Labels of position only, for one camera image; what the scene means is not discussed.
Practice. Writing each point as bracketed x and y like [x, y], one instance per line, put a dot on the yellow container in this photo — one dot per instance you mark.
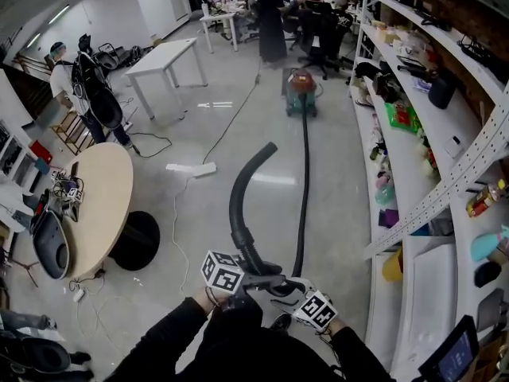
[393, 267]

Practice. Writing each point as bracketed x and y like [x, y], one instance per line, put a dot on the white perforated metal shelving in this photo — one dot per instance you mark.
[433, 133]

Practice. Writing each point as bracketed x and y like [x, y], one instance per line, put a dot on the black bag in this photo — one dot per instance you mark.
[367, 70]

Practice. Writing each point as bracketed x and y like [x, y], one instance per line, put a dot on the red tripod legs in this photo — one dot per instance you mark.
[28, 267]

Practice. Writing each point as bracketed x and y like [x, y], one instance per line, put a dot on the dark blue speaker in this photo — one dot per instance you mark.
[441, 92]

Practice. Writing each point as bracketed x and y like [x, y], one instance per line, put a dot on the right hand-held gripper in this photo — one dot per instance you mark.
[316, 310]

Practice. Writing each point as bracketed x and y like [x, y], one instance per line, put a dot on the black display screen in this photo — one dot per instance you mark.
[453, 356]

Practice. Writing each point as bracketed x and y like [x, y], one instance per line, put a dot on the white power strip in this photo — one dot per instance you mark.
[204, 170]
[78, 295]
[129, 125]

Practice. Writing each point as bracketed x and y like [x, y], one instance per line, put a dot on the small white device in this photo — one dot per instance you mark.
[453, 146]

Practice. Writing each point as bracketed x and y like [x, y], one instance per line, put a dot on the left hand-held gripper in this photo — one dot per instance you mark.
[222, 273]

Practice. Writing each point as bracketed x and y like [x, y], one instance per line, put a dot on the person's right shoe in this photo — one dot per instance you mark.
[282, 321]

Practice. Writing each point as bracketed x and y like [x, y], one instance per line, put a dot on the red and green vacuum cleaner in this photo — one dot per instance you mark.
[300, 94]

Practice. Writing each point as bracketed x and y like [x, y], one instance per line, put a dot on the white office desk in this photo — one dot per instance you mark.
[216, 16]

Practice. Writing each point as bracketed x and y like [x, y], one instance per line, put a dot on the idle hand-held gripper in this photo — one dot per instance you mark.
[75, 195]

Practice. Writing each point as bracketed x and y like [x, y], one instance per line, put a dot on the round wooden table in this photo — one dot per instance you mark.
[103, 197]

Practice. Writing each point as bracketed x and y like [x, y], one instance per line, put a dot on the teal plastic container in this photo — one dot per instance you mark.
[385, 194]

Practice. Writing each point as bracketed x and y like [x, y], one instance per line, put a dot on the cardboard box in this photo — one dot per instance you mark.
[158, 42]

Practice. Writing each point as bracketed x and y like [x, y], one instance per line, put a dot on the green snack packet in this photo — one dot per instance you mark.
[401, 118]

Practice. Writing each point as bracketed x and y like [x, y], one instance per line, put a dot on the person's black clothed torso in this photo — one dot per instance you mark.
[246, 344]

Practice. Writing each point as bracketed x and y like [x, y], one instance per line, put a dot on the black pouch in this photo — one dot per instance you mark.
[487, 274]

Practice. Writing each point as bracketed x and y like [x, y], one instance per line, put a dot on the white display shelf unit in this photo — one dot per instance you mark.
[12, 197]

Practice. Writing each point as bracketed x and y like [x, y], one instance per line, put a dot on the teal spray bottle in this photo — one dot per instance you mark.
[487, 245]

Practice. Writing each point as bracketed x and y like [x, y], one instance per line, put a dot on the white bottle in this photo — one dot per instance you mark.
[205, 9]

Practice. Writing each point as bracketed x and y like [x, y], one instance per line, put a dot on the white rectangular table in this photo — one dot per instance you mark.
[167, 56]

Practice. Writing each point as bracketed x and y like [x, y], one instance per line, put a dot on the orange bottle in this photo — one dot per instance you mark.
[483, 201]

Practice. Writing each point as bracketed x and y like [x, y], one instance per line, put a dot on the person's right forearm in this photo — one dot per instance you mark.
[358, 352]

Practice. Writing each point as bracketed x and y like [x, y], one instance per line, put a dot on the person's left forearm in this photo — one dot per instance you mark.
[179, 320]

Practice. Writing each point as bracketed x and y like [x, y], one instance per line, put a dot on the wooden stool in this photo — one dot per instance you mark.
[73, 133]

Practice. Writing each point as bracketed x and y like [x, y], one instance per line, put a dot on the purple pouch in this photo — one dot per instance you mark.
[387, 217]

